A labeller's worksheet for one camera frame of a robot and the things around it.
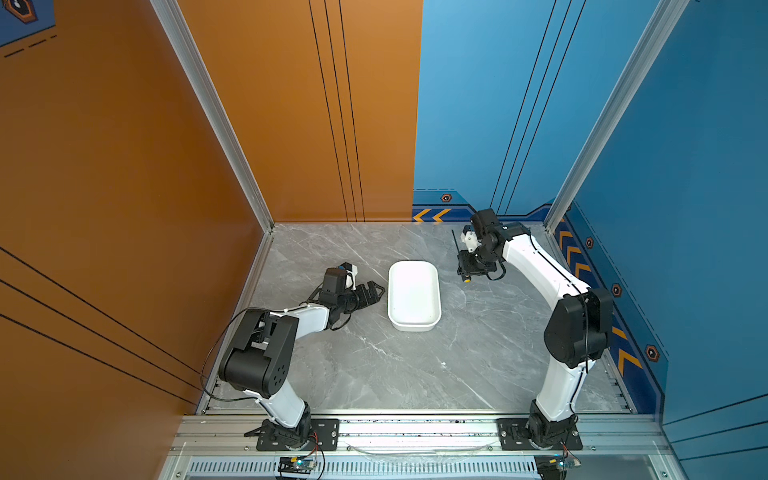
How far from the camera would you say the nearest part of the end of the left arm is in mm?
759

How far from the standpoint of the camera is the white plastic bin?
0.91m

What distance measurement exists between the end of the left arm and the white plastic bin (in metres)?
0.08
